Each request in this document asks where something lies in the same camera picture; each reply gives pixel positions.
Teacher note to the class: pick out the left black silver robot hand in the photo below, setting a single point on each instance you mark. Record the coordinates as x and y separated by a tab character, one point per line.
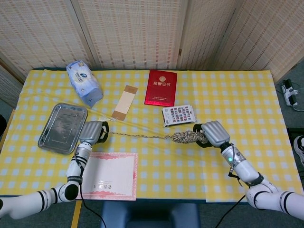
91	131

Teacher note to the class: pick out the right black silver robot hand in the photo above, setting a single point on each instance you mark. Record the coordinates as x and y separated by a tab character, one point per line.
216	134

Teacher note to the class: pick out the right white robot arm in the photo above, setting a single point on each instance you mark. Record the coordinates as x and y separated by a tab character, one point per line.
244	171

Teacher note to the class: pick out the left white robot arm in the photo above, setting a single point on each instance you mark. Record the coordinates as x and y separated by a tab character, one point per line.
73	171

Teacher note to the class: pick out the silver metal tray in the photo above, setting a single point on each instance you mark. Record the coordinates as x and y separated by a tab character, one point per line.
63	128

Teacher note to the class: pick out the yellow white checked tablecloth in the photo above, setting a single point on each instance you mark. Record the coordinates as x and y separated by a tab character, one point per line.
237	107

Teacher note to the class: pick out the white box with colourful squares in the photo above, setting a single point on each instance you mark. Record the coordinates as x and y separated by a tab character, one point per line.
179	115

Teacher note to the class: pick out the certificate paper with pink border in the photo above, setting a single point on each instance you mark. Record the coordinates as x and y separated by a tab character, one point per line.
111	171

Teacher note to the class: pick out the beige bookmark with tassel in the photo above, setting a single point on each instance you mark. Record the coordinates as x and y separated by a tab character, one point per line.
124	102

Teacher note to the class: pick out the blue tissue pack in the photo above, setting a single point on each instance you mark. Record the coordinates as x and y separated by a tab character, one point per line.
83	83

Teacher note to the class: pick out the red certificate folder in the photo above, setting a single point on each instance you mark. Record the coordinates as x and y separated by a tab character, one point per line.
161	88

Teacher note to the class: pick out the white power strip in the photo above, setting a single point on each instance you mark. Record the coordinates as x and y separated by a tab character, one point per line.
288	93

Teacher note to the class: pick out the white black sneaker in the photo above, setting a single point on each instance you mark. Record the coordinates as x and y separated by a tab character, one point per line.
299	149

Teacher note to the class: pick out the black bulky object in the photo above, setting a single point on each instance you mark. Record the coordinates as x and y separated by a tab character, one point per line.
2	124

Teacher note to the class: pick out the woven beige screen panel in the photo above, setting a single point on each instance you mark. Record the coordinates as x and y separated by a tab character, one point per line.
204	35
130	33
268	35
40	35

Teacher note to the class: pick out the dark blue seat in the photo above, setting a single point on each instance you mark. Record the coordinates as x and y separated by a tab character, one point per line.
149	215

